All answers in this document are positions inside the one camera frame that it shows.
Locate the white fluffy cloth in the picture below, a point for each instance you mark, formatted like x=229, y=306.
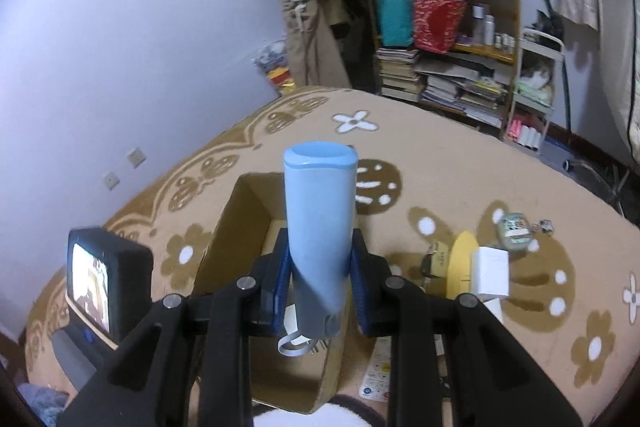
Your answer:
x=310, y=417

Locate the red gift bag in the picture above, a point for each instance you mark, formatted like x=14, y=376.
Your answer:
x=440, y=19

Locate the small brown pouch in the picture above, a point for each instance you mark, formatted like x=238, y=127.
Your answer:
x=437, y=261

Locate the white bottles on shelf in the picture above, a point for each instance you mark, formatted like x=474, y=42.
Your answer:
x=487, y=27

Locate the beige floral blanket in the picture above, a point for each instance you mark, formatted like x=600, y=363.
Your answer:
x=450, y=167

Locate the wall socket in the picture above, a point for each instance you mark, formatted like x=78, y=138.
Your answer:
x=135, y=158
x=111, y=180

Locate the small round printed tin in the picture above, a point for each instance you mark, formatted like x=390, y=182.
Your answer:
x=516, y=232

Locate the white trolley cart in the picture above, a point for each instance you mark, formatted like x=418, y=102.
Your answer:
x=542, y=44

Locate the pile of magazines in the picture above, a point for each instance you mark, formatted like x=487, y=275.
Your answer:
x=465, y=99

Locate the yellow oval board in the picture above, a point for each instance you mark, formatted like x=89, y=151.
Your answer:
x=462, y=264

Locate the wooden bookshelf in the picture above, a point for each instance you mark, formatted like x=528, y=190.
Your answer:
x=510, y=7

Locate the pink rolls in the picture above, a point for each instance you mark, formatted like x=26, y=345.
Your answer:
x=525, y=137

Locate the colourful printed plastic bag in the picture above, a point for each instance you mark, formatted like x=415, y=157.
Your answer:
x=272, y=67

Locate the small white box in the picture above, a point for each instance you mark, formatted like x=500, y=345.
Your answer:
x=491, y=272

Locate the white remote control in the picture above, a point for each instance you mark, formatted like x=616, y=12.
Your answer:
x=377, y=372

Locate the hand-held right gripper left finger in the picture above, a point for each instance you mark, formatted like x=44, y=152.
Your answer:
x=278, y=279

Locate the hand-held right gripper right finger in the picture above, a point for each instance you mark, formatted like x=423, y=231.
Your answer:
x=358, y=289

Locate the teal bag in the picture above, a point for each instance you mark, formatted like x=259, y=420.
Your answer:
x=395, y=14

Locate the beige coat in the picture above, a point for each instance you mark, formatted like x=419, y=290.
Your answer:
x=310, y=47

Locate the cardboard box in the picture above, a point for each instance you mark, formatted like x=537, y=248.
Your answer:
x=235, y=227

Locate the blue fluffy cloth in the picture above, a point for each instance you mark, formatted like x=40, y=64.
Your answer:
x=42, y=404

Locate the stack of books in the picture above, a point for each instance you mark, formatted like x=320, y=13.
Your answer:
x=397, y=77

